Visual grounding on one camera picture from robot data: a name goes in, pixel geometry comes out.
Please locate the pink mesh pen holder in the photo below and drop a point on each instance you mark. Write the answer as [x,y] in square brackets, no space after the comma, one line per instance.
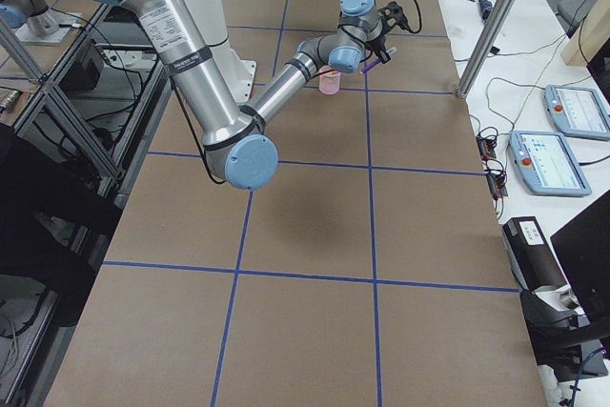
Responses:
[329,80]

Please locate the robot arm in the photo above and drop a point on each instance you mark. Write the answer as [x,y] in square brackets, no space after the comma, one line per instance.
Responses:
[191,39]

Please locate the purple highlighter pen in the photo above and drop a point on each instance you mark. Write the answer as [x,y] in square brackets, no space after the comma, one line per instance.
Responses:
[379,61]

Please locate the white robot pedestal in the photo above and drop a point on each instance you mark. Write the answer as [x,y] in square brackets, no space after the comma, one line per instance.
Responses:
[239,74]

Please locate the black monitor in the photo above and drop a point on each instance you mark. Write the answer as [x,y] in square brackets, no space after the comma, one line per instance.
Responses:
[582,247]

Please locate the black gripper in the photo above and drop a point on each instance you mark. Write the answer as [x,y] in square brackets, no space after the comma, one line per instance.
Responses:
[379,43]

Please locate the aluminium frame post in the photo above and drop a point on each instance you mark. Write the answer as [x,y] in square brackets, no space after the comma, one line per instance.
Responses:
[484,44]

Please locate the black cardboard box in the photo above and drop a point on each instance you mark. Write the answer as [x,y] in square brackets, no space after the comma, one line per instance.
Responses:
[532,260]

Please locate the far blue teach pendant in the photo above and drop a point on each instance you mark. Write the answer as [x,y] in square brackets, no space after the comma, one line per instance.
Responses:
[577,112]

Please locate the near blue teach pendant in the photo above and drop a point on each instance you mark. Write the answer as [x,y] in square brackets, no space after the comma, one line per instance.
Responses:
[547,165]

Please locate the blue teach pendant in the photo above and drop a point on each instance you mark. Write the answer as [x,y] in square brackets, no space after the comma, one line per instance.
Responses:
[547,165]
[577,112]

